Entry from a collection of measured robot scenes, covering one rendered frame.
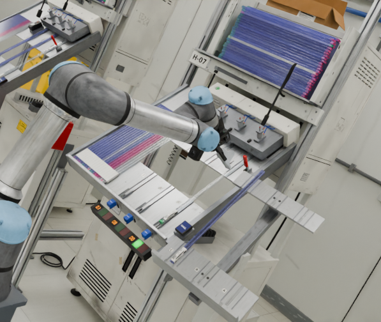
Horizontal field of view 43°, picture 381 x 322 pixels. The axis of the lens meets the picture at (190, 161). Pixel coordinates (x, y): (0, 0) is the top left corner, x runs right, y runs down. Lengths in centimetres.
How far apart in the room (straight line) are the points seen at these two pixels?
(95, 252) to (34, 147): 117
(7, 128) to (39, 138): 183
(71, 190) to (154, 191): 152
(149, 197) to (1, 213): 75
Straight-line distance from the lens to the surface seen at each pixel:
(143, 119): 134
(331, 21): 259
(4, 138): 322
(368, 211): 347
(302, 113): 207
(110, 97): 127
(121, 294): 235
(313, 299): 362
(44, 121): 138
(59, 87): 136
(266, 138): 203
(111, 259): 239
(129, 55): 318
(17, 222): 132
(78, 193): 344
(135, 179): 200
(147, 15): 318
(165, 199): 190
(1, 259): 134
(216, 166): 200
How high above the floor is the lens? 133
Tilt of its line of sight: 11 degrees down
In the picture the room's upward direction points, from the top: 26 degrees clockwise
